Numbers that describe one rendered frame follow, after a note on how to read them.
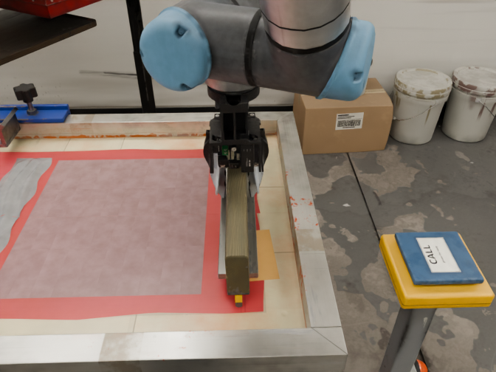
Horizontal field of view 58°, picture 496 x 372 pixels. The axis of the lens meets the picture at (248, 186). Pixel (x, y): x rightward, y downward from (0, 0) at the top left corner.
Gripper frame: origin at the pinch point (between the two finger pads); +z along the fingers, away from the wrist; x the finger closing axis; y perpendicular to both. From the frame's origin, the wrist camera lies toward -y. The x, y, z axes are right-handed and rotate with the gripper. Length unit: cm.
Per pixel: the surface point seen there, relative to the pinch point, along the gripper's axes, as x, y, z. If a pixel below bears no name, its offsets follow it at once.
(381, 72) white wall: 89, -197, 75
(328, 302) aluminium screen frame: 11.4, 23.0, 0.6
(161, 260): -11.9, 11.6, 4.3
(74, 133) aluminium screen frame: -34.3, -24.2, 3.8
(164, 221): -12.3, 2.9, 4.5
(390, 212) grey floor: 74, -103, 104
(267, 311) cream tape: 3.7, 21.4, 4.3
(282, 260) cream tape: 6.5, 12.1, 4.6
